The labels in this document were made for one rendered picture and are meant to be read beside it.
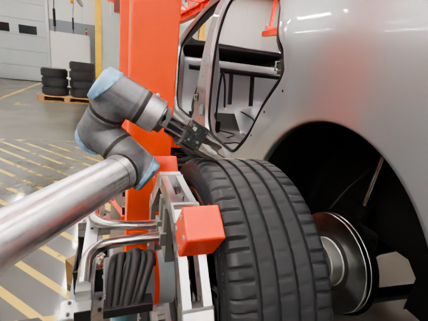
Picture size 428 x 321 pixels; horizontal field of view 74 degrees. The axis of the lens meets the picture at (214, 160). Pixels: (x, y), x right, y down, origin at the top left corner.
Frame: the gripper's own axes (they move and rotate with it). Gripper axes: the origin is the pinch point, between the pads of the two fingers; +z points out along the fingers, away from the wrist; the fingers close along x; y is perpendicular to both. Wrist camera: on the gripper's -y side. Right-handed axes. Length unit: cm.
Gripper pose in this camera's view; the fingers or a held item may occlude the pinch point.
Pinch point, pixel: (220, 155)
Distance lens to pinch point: 81.3
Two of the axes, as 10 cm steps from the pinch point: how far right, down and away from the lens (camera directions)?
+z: 8.0, 4.8, 3.6
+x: 4.9, -8.7, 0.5
